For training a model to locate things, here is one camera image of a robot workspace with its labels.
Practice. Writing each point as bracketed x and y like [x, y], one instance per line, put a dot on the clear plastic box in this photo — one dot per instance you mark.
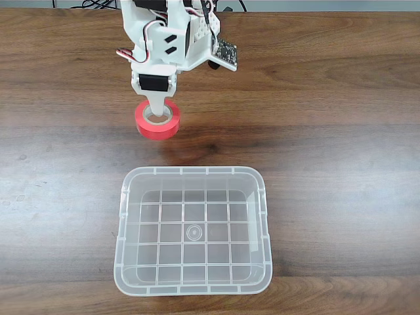
[193, 229]

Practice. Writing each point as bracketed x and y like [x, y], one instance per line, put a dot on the gripper camera on white bracket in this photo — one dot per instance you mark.
[226, 54]

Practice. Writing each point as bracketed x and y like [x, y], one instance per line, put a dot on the red tape roll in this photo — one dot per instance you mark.
[157, 133]

